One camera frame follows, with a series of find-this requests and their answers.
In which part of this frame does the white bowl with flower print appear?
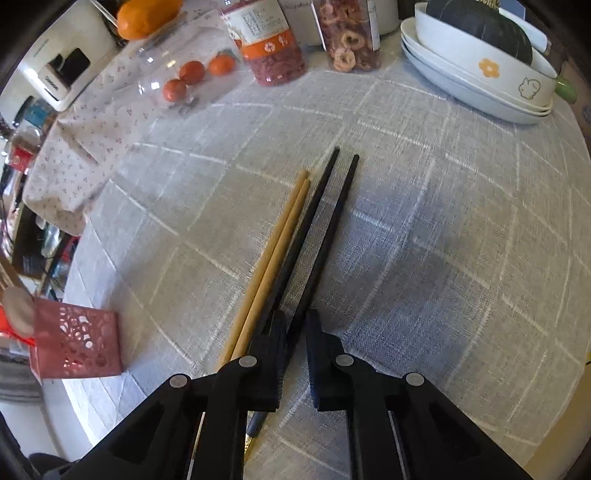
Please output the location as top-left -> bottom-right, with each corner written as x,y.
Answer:
414,2 -> 560,109

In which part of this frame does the jar of red berries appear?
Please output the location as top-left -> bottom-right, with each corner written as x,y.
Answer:
219,0 -> 308,88

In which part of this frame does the large orange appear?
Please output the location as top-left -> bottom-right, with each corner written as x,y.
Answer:
116,0 -> 184,41

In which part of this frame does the pink perforated utensil basket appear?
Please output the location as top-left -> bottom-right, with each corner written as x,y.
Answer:
28,296 -> 124,380

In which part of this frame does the black chopstick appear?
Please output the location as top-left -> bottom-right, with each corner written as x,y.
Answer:
246,146 -> 341,439
285,154 -> 361,344

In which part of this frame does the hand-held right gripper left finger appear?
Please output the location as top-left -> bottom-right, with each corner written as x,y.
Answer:
60,310 -> 290,480

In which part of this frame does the plain wooden chopstick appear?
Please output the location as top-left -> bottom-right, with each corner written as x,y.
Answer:
230,179 -> 311,361

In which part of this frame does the wooden chopsticks pair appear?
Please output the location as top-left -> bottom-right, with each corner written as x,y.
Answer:
215,170 -> 309,372

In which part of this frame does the white cylindrical handle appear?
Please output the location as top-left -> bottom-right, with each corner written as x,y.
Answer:
496,4 -> 553,55

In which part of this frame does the grey checked tablecloth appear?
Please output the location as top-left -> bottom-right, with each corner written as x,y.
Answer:
61,25 -> 591,480

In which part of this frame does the dark green squash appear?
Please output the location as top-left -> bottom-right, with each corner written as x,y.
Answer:
425,0 -> 534,66

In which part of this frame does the jar of dried fruit rings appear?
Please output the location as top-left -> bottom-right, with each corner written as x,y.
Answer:
311,0 -> 383,73

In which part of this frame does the green dish handle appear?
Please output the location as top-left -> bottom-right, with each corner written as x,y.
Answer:
554,76 -> 578,103

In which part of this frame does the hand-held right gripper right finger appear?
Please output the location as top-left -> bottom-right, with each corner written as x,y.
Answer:
306,309 -> 533,480

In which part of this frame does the white air fryer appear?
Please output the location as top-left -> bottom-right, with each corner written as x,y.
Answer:
20,27 -> 117,112

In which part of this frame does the glass jar with wooden lid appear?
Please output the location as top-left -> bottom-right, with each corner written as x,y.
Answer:
133,13 -> 242,117

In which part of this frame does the small orange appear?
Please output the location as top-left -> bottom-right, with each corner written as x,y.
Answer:
163,78 -> 189,103
178,60 -> 206,86
208,52 -> 239,77

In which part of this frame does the floral cabinet cloth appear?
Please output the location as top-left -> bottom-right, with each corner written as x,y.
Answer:
22,41 -> 242,235

